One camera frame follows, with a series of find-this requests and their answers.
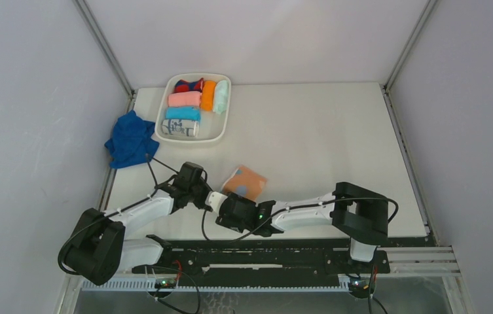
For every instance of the white plastic tray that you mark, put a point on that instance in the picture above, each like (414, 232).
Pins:
(211, 126)

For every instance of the light blue rolled towel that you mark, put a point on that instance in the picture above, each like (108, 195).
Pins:
(183, 113)

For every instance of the left aluminium frame post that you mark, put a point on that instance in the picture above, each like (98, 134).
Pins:
(98, 35)

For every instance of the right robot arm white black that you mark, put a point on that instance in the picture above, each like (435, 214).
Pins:
(361, 214)

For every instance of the circuit board with wires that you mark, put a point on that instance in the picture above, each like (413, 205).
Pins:
(364, 288)
(171, 283)

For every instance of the right circuit board with wires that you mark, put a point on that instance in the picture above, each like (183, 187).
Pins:
(364, 288)

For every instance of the orange towel with blue dots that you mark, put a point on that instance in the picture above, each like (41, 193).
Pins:
(245, 182)

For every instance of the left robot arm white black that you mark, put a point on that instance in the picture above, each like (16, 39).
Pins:
(101, 243)

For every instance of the orange rolled towel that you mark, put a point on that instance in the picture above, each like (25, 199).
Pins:
(208, 92)

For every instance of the red and blue rolled towel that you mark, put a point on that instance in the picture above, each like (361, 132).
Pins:
(188, 86)

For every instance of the mint green rolled towel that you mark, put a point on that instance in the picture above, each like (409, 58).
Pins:
(221, 96)

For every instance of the pink rolled towel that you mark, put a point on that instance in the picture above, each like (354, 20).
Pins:
(185, 99)

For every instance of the blue microfiber towel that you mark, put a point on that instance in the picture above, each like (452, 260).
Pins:
(131, 141)

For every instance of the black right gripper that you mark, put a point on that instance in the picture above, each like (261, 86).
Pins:
(229, 225)

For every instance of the left circuit board with wires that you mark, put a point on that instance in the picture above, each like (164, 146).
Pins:
(171, 283)

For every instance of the right aluminium frame post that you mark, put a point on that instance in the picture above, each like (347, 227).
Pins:
(411, 42)

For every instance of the aluminium frame post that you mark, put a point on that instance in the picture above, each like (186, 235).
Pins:
(98, 35)
(411, 42)

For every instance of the white slotted cable duct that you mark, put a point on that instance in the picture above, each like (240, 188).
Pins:
(142, 284)

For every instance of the white printed rolled towel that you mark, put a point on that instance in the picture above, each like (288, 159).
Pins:
(180, 127)

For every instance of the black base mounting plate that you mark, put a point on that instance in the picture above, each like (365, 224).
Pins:
(278, 262)

